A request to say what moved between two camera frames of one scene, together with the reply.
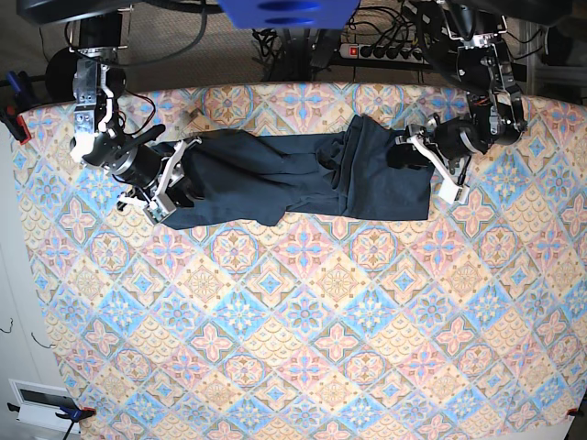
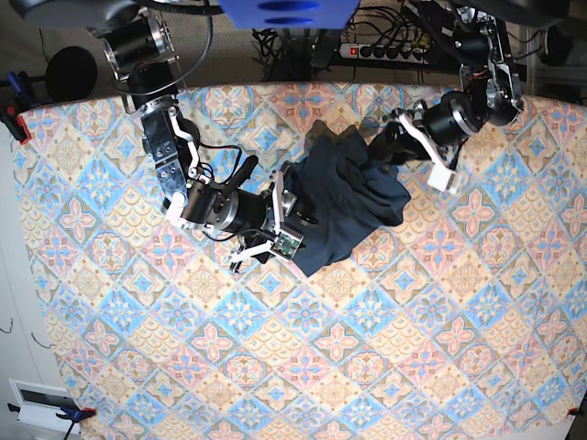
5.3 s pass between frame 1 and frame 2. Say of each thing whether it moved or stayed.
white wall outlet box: stayed
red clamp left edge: stayed
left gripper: moved
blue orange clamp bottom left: stayed
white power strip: stayed
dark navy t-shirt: moved
